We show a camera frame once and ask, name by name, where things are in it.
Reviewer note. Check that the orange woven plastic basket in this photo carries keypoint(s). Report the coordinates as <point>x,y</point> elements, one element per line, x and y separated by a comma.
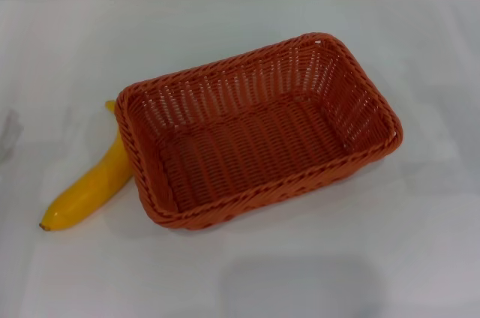
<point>255,145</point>

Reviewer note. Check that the yellow plastic banana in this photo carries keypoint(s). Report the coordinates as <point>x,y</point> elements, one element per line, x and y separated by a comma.
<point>93,186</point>

